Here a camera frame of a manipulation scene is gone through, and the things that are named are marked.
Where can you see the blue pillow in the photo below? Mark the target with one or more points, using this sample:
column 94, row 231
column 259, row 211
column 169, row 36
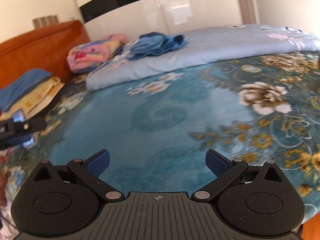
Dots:
column 22, row 87

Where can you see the person's left hand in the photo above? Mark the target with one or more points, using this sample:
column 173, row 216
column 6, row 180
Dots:
column 3, row 190

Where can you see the blue knit garment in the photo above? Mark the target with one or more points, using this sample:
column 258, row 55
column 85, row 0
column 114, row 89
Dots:
column 147, row 45

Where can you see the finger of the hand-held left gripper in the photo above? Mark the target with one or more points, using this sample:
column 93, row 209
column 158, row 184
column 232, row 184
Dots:
column 27, row 140
column 18, row 116

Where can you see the pink folded blanket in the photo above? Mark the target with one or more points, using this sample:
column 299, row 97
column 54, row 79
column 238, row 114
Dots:
column 92, row 55

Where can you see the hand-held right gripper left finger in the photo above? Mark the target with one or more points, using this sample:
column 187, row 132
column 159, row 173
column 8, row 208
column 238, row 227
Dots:
column 100, row 162

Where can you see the light blue floral quilt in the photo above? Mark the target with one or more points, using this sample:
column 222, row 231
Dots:
column 200, row 52

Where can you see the white glossy wardrobe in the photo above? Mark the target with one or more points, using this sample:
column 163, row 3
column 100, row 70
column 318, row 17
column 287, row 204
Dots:
column 162, row 12

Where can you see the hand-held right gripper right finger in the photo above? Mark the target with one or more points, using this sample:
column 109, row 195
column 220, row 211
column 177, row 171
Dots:
column 216, row 163

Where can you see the wooden headboard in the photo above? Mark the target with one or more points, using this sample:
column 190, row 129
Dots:
column 42, row 45

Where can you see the white door frame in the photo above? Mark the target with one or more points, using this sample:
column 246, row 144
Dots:
column 246, row 2

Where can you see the teal floral blanket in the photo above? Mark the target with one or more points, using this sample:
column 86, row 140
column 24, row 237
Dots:
column 162, row 120

